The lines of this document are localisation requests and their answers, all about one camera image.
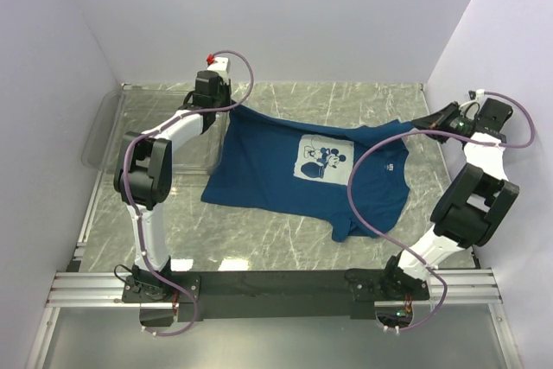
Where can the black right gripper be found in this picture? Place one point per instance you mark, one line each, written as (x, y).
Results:
(438, 120)

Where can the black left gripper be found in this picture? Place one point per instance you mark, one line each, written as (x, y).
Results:
(225, 85)

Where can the blue printed t-shirt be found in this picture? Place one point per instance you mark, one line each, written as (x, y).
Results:
(310, 170)

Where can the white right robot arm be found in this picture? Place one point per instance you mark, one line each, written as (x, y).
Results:
(472, 207)

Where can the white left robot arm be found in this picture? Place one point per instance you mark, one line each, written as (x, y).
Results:
(145, 170)

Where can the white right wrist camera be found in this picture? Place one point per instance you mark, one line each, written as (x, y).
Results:
(474, 102)

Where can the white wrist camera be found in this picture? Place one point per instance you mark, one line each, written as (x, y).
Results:
(219, 65)
(474, 102)

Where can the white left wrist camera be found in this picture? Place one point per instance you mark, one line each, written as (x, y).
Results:
(219, 65)

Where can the aluminium rail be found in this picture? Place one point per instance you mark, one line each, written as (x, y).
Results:
(103, 290)

